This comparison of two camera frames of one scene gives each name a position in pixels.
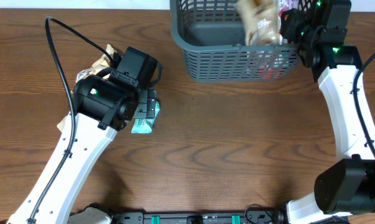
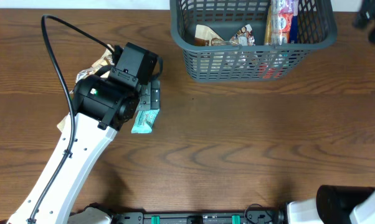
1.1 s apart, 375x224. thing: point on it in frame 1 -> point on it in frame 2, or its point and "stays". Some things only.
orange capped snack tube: (268, 72) -> (268, 35)
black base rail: (204, 217) stays
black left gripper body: (146, 108) -> (149, 97)
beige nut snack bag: (260, 19) -> (205, 37)
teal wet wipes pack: (144, 126) stays
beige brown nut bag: (60, 124) stays
